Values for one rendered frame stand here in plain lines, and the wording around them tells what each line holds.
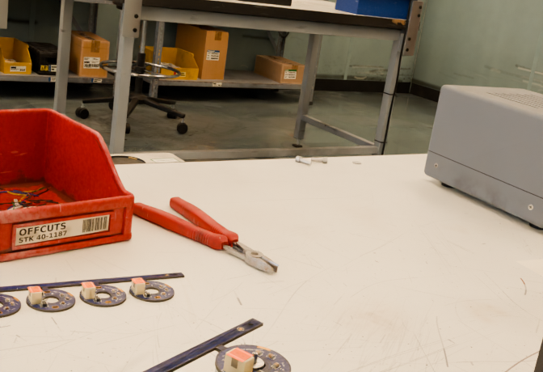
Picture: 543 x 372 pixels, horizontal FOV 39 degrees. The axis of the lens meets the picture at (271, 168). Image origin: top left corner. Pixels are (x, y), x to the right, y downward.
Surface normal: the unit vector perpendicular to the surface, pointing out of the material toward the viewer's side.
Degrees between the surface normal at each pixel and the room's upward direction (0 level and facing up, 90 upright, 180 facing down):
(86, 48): 91
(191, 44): 91
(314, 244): 0
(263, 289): 0
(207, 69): 90
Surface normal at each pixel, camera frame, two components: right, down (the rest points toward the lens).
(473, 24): -0.82, 0.04
